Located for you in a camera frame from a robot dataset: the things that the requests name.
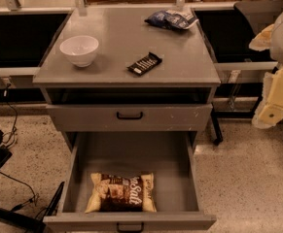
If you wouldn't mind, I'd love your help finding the brown chip bag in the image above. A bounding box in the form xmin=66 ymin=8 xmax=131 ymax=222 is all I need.
xmin=86 ymin=173 xmax=157 ymax=213

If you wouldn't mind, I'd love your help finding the black cable on floor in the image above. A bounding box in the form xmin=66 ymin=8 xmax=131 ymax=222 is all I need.
xmin=0 ymin=83 xmax=40 ymax=212

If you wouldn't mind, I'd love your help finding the grey drawer cabinet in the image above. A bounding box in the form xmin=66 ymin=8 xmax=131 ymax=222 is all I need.
xmin=32 ymin=4 xmax=222 ymax=138

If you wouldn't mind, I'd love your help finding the white bowl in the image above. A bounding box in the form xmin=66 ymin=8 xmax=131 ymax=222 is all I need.
xmin=59 ymin=35 xmax=99 ymax=67

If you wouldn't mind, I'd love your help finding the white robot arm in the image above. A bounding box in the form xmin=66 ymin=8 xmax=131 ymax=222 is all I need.
xmin=249 ymin=13 xmax=283 ymax=129

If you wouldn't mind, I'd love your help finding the closed upper grey drawer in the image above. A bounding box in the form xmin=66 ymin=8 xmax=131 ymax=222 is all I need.
xmin=47 ymin=104 xmax=212 ymax=132

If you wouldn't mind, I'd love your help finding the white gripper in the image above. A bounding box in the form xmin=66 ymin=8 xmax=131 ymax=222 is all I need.
xmin=252 ymin=65 xmax=283 ymax=129

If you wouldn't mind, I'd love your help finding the open bottom grey drawer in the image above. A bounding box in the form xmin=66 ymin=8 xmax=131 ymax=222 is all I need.
xmin=44 ymin=131 xmax=216 ymax=233

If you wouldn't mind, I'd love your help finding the black flat tablet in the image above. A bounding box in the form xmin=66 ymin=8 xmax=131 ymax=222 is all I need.
xmin=45 ymin=182 xmax=64 ymax=216

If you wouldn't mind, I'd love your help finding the black candy bar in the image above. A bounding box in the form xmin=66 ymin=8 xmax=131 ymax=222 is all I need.
xmin=127 ymin=52 xmax=162 ymax=76

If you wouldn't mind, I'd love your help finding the blue chip bag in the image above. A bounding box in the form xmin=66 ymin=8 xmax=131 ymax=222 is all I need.
xmin=145 ymin=10 xmax=198 ymax=30

